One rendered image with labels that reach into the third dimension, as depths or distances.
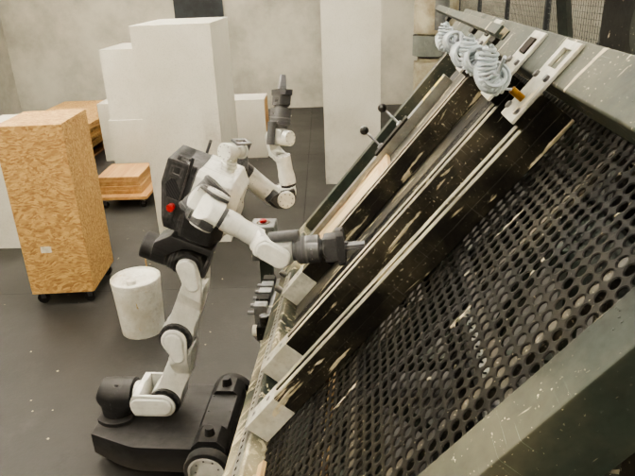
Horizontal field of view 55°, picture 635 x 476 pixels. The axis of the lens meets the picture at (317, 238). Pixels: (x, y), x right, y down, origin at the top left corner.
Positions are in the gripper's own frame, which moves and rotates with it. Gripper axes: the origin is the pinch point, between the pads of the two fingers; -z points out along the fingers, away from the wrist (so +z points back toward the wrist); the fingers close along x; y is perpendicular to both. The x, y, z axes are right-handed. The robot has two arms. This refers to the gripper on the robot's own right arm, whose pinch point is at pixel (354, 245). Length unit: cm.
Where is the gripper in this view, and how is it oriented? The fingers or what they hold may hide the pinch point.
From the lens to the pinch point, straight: 186.9
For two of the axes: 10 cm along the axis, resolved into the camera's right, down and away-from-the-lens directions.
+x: -1.3, -9.2, -3.8
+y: 0.8, -3.9, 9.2
